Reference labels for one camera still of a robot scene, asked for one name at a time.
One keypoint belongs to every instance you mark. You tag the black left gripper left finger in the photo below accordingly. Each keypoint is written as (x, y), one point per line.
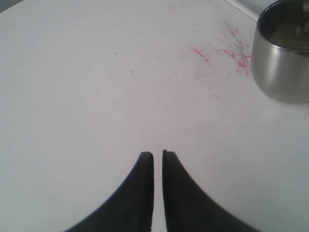
(130, 207)

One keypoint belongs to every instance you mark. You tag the stainless steel bowl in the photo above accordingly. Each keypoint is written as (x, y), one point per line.
(280, 55)

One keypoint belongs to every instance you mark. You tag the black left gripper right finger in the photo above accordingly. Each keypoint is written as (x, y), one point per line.
(187, 207)

